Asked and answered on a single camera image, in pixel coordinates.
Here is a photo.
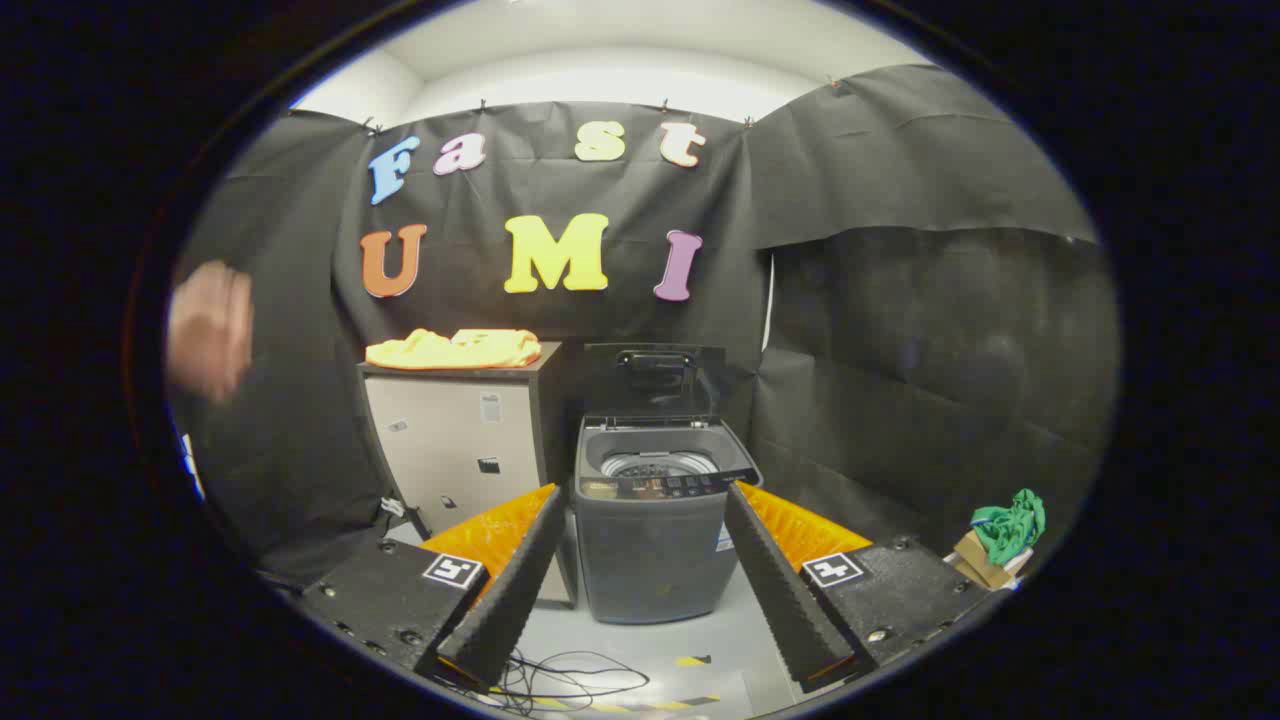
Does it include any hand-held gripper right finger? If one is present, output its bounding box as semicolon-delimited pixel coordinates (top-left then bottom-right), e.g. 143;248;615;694
724;480;991;694

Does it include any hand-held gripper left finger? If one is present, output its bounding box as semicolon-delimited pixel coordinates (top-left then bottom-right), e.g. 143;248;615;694
300;483;568;693

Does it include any grey washing machine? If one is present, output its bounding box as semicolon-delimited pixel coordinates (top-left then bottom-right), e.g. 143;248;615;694
573;415;763;625

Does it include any yellow polo shirt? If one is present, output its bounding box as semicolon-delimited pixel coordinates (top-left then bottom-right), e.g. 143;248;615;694
365;328;543;371

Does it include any grey cabinet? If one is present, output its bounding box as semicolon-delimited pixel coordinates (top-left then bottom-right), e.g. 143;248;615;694
357;342;581;607

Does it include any yellow black striped tape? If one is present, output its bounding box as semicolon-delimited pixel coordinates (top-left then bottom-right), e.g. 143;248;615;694
520;693;721;714

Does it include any cardboard box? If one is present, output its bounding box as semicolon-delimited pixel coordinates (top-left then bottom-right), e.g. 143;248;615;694
945;530;1031;591

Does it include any green cloth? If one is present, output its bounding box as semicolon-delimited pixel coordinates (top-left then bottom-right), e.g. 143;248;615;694
970;488;1047;567

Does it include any black cable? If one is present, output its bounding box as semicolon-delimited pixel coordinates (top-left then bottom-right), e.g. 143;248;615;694
490;648;651;716

